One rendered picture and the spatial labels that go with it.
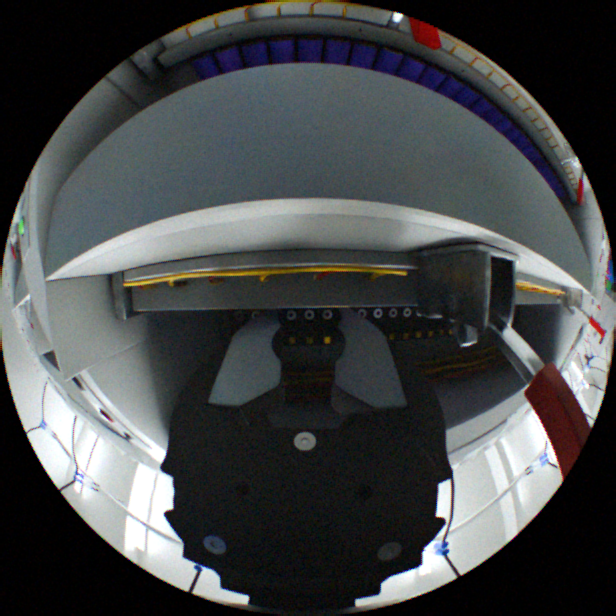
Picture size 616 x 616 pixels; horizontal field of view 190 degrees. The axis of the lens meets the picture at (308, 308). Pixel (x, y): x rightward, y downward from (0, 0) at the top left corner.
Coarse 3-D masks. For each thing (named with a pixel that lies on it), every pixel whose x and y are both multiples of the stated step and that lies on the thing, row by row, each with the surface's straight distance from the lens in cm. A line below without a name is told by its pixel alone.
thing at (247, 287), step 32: (160, 288) 11; (192, 288) 10; (224, 288) 9; (256, 288) 9; (288, 288) 8; (320, 288) 8; (352, 288) 9; (384, 288) 9; (416, 288) 10; (544, 288) 20
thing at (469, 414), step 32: (480, 352) 45; (288, 384) 26; (320, 384) 27; (448, 384) 35; (480, 384) 37; (512, 384) 41; (288, 416) 25; (320, 416) 25; (448, 416) 28; (480, 416) 24; (448, 448) 24
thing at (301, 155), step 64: (320, 64) 6; (128, 128) 7; (192, 128) 5; (256, 128) 4; (320, 128) 4; (384, 128) 4; (448, 128) 6; (64, 192) 11; (128, 192) 5; (192, 192) 4; (256, 192) 3; (320, 192) 3; (384, 192) 3; (448, 192) 4; (512, 192) 7; (64, 256) 9; (128, 256) 7; (192, 256) 9; (576, 256) 20; (64, 320) 13; (128, 320) 15
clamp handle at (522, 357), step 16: (496, 320) 7; (464, 336) 7; (496, 336) 6; (512, 336) 6; (512, 352) 6; (528, 352) 6; (528, 368) 6; (544, 368) 6; (528, 384) 6; (544, 384) 6; (560, 384) 6; (528, 400) 6; (544, 400) 6; (560, 400) 6; (576, 400) 6; (544, 416) 6; (560, 416) 6; (576, 416) 6; (560, 432) 6; (576, 432) 6; (560, 448) 6; (576, 448) 6; (560, 464) 6
